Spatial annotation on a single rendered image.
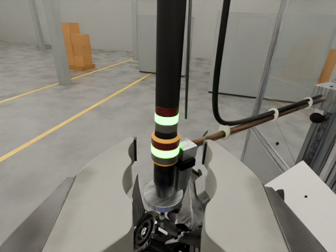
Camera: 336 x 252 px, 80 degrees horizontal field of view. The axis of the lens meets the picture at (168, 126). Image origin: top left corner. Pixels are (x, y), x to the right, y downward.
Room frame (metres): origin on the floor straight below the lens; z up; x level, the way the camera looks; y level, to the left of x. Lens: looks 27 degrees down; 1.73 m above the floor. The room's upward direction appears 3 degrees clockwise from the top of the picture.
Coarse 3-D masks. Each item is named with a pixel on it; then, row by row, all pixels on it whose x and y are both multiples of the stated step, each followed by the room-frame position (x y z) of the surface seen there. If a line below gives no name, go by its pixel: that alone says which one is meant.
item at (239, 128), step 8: (304, 104) 0.52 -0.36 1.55; (312, 104) 0.54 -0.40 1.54; (280, 112) 0.45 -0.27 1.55; (288, 112) 0.47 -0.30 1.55; (256, 120) 0.40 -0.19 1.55; (264, 120) 0.41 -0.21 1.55; (232, 128) 0.35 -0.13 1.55; (240, 128) 0.36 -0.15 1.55; (208, 136) 0.32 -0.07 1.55; (216, 136) 0.32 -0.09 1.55; (224, 136) 0.34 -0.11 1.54; (200, 144) 0.30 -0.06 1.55
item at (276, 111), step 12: (228, 0) 0.31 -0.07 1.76; (228, 12) 0.31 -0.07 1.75; (216, 60) 0.31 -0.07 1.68; (216, 72) 0.31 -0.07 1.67; (216, 84) 0.31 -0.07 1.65; (216, 96) 0.32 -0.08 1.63; (216, 108) 0.32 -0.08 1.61; (276, 108) 0.45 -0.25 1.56; (288, 108) 0.47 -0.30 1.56; (216, 120) 0.33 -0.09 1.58; (240, 120) 0.36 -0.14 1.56; (252, 120) 0.39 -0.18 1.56; (228, 132) 0.33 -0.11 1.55
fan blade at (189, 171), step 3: (204, 135) 0.55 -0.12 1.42; (189, 168) 0.55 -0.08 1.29; (189, 171) 0.56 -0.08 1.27; (186, 174) 0.52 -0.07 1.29; (189, 174) 0.57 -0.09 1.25; (186, 177) 0.53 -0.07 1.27; (189, 177) 0.58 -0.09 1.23; (186, 180) 0.54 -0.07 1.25; (186, 183) 0.54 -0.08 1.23; (186, 186) 0.54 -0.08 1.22; (183, 189) 0.51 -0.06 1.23; (183, 192) 0.51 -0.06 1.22; (183, 195) 0.51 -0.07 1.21
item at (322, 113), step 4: (316, 112) 0.61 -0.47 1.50; (320, 112) 0.60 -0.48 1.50; (324, 112) 0.60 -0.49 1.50; (312, 116) 0.60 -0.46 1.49; (316, 116) 0.59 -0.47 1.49; (320, 116) 0.59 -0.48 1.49; (324, 116) 0.59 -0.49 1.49; (312, 120) 0.59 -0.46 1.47; (316, 120) 0.58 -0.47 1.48; (320, 120) 0.58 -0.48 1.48
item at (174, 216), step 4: (180, 204) 0.47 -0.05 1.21; (176, 208) 0.43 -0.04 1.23; (168, 212) 0.40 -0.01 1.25; (172, 212) 0.42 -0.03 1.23; (176, 212) 0.42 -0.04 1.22; (168, 216) 0.40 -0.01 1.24; (172, 216) 0.42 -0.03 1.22; (176, 216) 0.44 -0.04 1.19; (172, 220) 0.42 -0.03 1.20; (176, 236) 0.32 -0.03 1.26; (164, 244) 0.31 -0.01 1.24; (168, 244) 0.31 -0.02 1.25; (184, 244) 0.31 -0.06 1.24
